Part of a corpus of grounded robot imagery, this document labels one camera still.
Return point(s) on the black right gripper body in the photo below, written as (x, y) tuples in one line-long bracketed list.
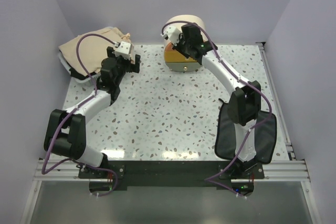
[(182, 46)]

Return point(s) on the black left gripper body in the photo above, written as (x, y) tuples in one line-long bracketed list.
[(124, 65)]

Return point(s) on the cream round drawer organizer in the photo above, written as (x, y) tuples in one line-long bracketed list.
[(186, 18)]

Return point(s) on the grey bottom drawer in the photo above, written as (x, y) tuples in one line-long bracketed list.
[(183, 66)]

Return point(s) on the yellow drawer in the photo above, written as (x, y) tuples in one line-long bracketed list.
[(173, 56)]

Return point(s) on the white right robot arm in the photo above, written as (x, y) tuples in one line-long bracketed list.
[(238, 116)]

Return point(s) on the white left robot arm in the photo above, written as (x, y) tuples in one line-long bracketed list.
[(66, 130)]

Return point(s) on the white basket under bag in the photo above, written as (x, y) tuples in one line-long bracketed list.
[(79, 78)]

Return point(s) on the beige cloth bag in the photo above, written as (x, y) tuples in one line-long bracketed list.
[(92, 50)]

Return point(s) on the dark grey cloth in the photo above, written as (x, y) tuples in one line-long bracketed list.
[(265, 138)]

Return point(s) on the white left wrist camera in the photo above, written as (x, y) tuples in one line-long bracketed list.
[(124, 50)]

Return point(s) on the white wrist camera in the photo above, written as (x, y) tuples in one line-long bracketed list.
[(124, 50), (171, 33)]

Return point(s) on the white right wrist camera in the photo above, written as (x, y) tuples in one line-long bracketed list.
[(171, 33)]

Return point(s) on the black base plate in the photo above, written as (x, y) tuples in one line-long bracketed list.
[(171, 174)]

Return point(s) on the aluminium front rail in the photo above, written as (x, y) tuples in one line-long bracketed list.
[(278, 171)]

